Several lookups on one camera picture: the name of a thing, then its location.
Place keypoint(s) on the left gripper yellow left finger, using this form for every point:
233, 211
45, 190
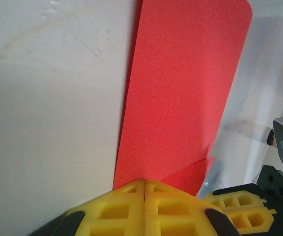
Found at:
111, 216

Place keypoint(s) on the red square paper sheet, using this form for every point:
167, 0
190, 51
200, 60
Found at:
180, 98

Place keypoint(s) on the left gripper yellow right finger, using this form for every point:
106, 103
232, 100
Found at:
180, 216

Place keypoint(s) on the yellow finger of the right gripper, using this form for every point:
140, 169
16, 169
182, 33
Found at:
266, 216
244, 200

